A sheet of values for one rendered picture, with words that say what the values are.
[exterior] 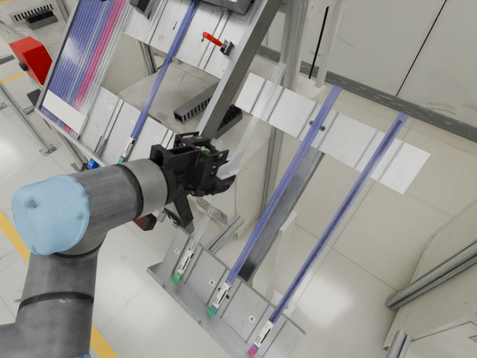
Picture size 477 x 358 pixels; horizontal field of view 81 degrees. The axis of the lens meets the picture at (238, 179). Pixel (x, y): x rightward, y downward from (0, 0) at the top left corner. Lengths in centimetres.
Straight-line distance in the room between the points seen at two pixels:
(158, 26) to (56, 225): 72
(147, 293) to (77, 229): 117
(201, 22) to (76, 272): 67
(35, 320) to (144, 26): 81
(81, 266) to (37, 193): 12
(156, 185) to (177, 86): 105
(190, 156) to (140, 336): 113
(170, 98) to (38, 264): 102
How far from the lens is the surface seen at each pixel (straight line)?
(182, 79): 143
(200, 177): 43
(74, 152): 146
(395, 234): 175
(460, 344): 110
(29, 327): 38
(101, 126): 100
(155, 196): 37
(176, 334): 141
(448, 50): 231
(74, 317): 38
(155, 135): 83
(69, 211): 32
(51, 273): 39
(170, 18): 92
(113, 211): 34
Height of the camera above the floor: 136
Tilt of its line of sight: 52 degrees down
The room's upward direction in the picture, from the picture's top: straight up
